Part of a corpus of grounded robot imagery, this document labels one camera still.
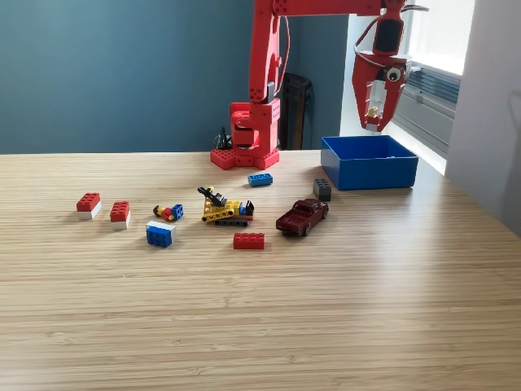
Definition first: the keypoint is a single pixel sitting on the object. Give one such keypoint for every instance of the yellow red white brick stack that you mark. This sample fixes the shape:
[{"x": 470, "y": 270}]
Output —
[{"x": 372, "y": 122}]

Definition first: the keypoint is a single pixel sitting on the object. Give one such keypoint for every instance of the blue plastic bin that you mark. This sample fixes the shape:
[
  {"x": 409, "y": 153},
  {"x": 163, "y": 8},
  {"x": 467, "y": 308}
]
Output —
[{"x": 374, "y": 175}]

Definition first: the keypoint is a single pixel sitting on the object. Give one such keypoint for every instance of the grey pleated window blind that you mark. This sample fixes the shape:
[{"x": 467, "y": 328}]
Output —
[{"x": 439, "y": 85}]

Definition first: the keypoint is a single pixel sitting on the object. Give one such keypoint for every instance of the dark folded chair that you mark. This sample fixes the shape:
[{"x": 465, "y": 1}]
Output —
[{"x": 295, "y": 106}]

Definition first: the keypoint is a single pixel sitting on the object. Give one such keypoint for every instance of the dark grey brick stack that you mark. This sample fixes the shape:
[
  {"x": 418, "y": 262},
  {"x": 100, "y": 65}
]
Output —
[{"x": 321, "y": 191}]

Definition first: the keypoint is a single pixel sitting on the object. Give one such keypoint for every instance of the flat blue brick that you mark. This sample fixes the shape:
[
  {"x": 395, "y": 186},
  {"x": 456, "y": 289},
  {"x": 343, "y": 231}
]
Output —
[{"x": 260, "y": 180}]

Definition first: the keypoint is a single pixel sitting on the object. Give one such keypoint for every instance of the dark red toy car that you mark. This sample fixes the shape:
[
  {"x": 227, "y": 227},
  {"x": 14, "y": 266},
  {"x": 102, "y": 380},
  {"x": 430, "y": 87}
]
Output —
[{"x": 299, "y": 220}]

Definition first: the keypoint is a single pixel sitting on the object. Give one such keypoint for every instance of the small yellow toy digger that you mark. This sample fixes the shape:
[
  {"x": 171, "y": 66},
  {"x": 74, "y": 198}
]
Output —
[{"x": 221, "y": 209}]

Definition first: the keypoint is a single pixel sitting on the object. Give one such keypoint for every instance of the red long brick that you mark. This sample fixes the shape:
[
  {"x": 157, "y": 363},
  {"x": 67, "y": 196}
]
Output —
[{"x": 249, "y": 242}]

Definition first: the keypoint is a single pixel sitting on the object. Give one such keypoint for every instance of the toy figure red blue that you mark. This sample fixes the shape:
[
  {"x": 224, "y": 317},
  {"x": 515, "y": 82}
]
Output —
[{"x": 167, "y": 213}]

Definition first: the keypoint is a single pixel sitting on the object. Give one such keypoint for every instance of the blue and white brick stack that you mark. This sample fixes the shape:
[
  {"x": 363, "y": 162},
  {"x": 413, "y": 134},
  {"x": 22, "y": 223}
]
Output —
[{"x": 158, "y": 236}]

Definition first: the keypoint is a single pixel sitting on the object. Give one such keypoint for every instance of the red and white brick stack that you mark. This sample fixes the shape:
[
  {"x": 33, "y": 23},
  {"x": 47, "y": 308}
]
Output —
[
  {"x": 119, "y": 212},
  {"x": 87, "y": 203}
]

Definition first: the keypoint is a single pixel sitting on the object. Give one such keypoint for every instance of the white window frame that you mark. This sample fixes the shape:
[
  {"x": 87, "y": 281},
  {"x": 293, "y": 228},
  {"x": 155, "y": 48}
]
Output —
[{"x": 419, "y": 36}]

